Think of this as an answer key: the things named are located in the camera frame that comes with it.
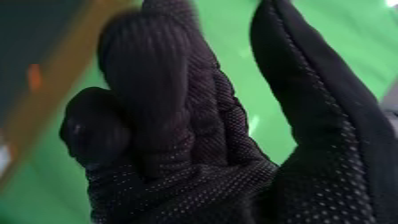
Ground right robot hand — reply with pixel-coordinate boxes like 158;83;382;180
59;0;398;224

